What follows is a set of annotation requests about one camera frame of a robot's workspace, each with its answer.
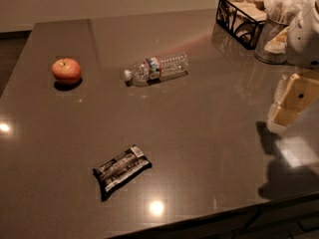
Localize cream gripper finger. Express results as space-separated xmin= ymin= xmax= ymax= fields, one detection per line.
xmin=298 ymin=69 xmax=319 ymax=81
xmin=267 ymin=73 xmax=319 ymax=127

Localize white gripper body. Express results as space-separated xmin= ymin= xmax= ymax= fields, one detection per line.
xmin=286 ymin=0 xmax=319 ymax=68

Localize clear plastic water bottle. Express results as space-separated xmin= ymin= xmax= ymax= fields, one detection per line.
xmin=123 ymin=52 xmax=188 ymax=87

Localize black rxbar chocolate wrapper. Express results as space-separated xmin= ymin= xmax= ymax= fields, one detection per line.
xmin=93 ymin=145 xmax=153 ymax=201

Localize metal cup with packets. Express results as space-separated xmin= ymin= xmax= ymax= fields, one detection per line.
xmin=254 ymin=0 xmax=307 ymax=65

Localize red apple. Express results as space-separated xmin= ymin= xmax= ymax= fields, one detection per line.
xmin=51 ymin=58 xmax=82 ymax=86

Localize black wire napkin basket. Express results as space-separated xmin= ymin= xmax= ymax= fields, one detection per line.
xmin=216 ymin=0 xmax=267 ymax=50

